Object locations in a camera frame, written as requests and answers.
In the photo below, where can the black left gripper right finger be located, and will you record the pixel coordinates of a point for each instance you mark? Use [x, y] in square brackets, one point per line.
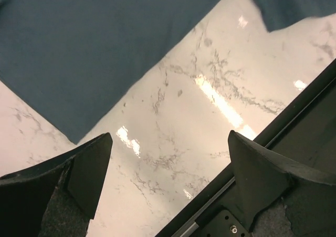
[288, 189]

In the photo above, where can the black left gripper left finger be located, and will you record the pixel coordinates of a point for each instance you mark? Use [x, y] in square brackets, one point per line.
[57, 197]

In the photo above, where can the teal blue polo shirt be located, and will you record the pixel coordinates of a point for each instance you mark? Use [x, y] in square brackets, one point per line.
[152, 73]

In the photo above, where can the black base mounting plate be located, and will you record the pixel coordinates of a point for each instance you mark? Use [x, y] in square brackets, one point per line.
[217, 210]

